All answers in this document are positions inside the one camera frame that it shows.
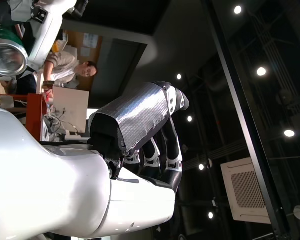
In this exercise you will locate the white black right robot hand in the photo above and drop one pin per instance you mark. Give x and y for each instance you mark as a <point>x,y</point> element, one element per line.
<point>65,187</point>

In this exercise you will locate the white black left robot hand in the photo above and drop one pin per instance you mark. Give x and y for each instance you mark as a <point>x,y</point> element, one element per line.
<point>50,30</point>

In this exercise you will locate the dark green drink can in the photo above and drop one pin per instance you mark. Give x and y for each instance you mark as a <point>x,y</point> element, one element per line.
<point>5,58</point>

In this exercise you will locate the man in white shirt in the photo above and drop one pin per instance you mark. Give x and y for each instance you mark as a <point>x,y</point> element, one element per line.
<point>62,65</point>

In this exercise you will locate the white flat panel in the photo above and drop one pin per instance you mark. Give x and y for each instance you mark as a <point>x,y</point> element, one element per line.
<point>70,107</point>

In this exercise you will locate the round ceiling light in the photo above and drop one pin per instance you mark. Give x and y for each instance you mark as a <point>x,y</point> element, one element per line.
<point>210,215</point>
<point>261,71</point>
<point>201,166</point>
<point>189,118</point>
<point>179,76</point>
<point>237,9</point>
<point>289,133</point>

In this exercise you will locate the white ceiling air conditioner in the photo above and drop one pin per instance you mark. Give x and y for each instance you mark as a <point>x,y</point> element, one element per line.
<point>245,190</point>

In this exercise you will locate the orange metal desk frame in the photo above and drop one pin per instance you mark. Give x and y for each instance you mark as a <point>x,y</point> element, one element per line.
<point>35,115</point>

